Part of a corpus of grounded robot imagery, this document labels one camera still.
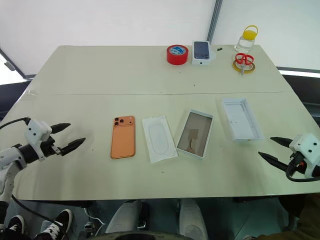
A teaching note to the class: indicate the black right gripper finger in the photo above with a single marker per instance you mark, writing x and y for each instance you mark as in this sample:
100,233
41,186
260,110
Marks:
275,162
282,141

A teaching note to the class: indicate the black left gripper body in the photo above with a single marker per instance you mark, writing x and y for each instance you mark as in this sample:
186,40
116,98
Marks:
48,147

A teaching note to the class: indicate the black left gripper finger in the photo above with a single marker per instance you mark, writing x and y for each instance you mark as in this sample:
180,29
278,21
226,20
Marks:
73,144
60,127

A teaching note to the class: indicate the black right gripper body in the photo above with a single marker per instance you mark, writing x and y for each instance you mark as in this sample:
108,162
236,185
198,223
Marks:
296,166

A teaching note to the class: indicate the empty white phone box half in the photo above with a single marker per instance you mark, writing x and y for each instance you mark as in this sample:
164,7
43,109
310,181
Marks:
241,120

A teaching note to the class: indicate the white box with brown inside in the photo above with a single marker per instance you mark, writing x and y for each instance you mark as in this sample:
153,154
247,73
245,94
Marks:
195,133

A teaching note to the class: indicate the boxed phone package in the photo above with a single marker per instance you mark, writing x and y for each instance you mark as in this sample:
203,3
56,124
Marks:
201,51

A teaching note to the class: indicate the orange smartphone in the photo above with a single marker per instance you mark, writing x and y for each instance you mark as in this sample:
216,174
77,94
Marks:
123,140

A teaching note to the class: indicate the person in brown clothing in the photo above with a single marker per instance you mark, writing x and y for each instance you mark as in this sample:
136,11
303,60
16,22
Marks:
300,225

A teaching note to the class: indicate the black sneaker with white laces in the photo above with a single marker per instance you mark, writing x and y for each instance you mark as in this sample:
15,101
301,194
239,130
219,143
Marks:
58,223
15,226

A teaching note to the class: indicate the yellow tape roll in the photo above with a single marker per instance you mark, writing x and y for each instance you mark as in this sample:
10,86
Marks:
250,68

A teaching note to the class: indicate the white paper insert tray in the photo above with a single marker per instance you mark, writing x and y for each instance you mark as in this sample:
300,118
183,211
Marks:
160,138

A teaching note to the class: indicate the silver robot leg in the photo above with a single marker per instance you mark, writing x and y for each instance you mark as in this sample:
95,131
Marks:
125,217
192,217

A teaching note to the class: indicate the clear jar with yellow lid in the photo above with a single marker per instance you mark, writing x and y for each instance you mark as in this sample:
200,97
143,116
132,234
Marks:
246,42

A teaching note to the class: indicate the small black clip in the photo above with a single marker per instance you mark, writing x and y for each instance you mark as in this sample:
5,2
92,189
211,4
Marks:
220,49

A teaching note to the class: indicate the dark rounded robot torso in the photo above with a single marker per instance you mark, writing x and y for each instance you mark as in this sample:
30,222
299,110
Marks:
140,236

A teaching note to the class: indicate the red tape roll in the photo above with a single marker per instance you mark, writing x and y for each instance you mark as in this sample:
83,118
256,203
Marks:
176,58

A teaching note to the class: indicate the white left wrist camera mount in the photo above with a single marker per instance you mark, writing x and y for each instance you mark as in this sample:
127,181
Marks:
35,131

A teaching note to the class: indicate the grey window frame bar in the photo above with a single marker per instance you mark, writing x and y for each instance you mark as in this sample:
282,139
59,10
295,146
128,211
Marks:
15,66

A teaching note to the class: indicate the grey metal frame post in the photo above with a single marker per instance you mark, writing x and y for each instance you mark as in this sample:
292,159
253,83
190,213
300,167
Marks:
214,21

